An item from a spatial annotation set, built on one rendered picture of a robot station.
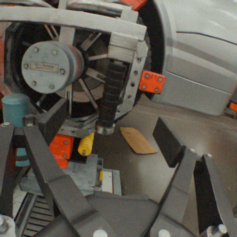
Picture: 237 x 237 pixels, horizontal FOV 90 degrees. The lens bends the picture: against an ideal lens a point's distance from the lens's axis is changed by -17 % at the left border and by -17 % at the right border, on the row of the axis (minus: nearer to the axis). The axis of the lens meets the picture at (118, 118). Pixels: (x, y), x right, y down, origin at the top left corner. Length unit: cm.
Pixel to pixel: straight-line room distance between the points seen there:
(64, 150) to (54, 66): 37
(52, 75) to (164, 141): 29
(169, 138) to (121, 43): 18
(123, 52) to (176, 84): 49
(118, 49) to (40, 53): 19
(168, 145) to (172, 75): 57
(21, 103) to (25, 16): 25
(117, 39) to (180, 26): 49
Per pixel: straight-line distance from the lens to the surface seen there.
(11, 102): 48
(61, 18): 32
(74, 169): 93
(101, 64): 75
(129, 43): 27
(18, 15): 36
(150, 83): 52
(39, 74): 39
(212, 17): 83
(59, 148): 63
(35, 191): 98
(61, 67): 36
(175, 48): 71
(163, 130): 18
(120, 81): 27
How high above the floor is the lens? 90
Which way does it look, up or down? 23 degrees down
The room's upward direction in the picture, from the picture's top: 14 degrees clockwise
